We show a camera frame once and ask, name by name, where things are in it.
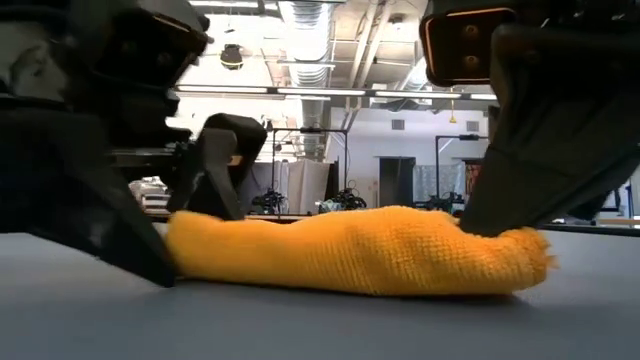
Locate silver ventilation duct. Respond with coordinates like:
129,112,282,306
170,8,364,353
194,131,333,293
277,0,335,157

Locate dark door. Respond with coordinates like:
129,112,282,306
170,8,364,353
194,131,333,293
378,156,417,209

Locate white curtain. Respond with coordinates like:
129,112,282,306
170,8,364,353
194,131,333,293
238,158,332,216

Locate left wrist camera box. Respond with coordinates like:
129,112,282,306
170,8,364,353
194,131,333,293
92,0,212,90

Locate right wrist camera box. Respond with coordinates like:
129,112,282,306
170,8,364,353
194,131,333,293
418,0,519,90

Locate orange microfibre towel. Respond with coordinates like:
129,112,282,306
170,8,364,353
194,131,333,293
164,205,559,297

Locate black stand frame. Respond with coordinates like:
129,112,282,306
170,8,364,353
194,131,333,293
434,133,490,201
271,127,350,211

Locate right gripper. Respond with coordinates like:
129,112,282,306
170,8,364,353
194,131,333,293
458,0,640,237

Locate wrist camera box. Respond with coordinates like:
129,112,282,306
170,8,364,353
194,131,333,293
92,0,212,90
418,0,519,90

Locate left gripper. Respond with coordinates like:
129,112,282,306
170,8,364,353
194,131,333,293
0,0,269,289

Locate black hanging dome fixture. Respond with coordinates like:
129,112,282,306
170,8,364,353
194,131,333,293
219,43,245,71

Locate black aluminium table frame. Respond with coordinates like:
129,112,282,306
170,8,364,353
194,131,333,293
144,212,640,237

